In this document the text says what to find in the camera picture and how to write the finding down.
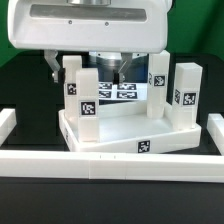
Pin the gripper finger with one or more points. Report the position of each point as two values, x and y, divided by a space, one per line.
57 71

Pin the fiducial marker sheet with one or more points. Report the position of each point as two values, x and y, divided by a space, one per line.
122 92

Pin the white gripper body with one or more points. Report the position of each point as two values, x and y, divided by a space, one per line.
127 26

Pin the white right fence block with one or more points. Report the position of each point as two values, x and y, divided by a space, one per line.
215 127

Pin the white front fence bar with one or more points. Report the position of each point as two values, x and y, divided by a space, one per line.
118 166

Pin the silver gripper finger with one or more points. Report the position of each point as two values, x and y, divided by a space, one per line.
119 75

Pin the white fence block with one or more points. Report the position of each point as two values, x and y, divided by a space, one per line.
215 127
7 123

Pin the white desk top tray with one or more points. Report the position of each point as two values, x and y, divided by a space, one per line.
125 128

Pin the white left fence block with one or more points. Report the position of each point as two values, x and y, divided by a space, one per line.
7 123

